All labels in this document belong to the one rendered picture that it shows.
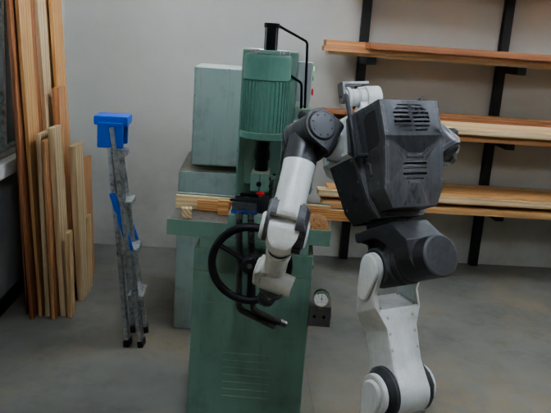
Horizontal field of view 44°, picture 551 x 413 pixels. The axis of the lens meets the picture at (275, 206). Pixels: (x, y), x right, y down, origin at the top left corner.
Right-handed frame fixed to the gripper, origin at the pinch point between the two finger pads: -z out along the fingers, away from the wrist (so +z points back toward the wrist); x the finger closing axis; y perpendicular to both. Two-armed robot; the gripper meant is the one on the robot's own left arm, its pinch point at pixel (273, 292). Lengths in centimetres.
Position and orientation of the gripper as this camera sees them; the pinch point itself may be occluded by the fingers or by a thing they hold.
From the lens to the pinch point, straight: 226.7
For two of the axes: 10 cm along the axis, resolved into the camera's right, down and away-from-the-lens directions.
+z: 0.0, -2.9, -9.6
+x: 6.5, -7.3, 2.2
